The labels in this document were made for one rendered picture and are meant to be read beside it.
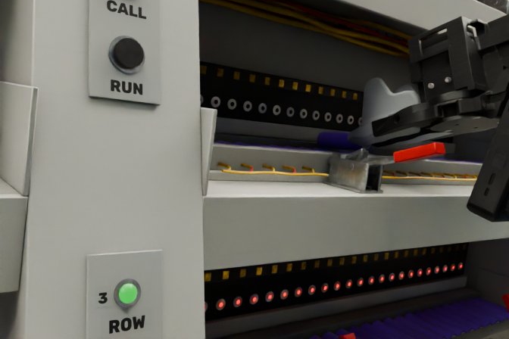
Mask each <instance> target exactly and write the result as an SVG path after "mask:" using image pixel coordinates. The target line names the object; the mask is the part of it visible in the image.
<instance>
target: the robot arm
mask: <svg viewBox="0 0 509 339"><path fill-rule="evenodd" d="M468 26H472V27H475V29H476V36H474V32H473V28H470V27H468ZM445 29H447V31H446V32H443V33H441V34H438V35H437V36H433V37H432V38H430V39H427V40H425V41H422V42H421V39H424V38H426V37H427V36H431V35H432V34H435V33H437V32H440V31H442V30H445ZM408 48H409V54H410V59H411V60H410V61H408V66H409V71H410V75H411V83H413V84H417V85H418V89H419V94H420V97H419V96H418V94H417V93H416V92H415V90H414V88H413V87H412V86H411V85H409V84H404V85H402V86H399V87H398V88H397V89H396V91H395V94H394V93H392V92H391V91H390V89H389V88H388V86H387V85H386V84H385V83H384V81H383V80H382V79H381V78H373V79H371V80H369V81H368V82H367V84H366V85H365V87H364V101H363V110H362V120H361V124H360V125H359V127H358V128H356V129H354V130H353V131H351V132H350V133H349V134H348V135H347V137H348V141H349V142H352V143H354V144H356V145H360V146H362V147H365V146H368V145H372V146H374V147H377V148H385V147H391V146H396V145H406V144H411V143H416V142H426V141H430V140H435V139H439V138H447V137H451V136H455V135H461V134H464V133H471V132H480V131H484V130H487V129H493V128H494V127H497V129H496V131H495V134H494V137H493V139H492V142H491V144H490V146H489V150H488V152H487V155H486V158H485V160H484V162H483V164H482V167H481V170H480V171H479V175H478V177H477V180H476V183H475V185H474V186H473V190H472V192H471V195H470V198H469V200H468V202H467V209H468V210H469V211H470V212H472V213H474V214H476V215H478V216H481V217H482V218H484V219H487V220H488V221H490V222H509V14H507V15H505V16H503V17H499V18H498V19H496V20H493V21H490V22H488V23H486V22H485V21H482V20H480V19H475V20H470V19H468V18H465V17H462V16H460V17H458V18H456V19H453V20H451V21H449V22H447V23H444V24H442V25H440V26H438V27H436V28H433V29H431V30H428V31H426V32H424V33H421V34H420V35H418V36H415V37H413V38H411V39H408Z"/></svg>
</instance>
